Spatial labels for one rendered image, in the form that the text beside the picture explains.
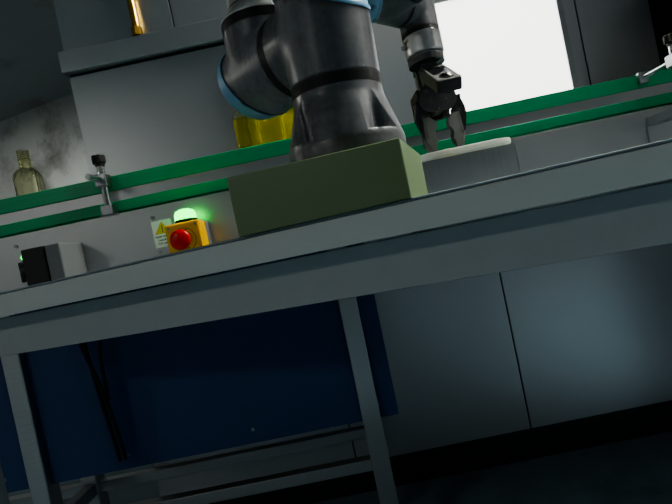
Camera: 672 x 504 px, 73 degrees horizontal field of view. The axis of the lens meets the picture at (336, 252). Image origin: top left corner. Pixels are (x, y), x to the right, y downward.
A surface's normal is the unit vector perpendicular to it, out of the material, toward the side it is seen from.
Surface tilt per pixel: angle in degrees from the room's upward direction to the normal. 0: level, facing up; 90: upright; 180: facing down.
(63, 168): 90
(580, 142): 90
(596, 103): 90
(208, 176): 90
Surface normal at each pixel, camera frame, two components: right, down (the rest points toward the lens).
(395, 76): -0.01, 0.02
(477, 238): -0.29, 0.07
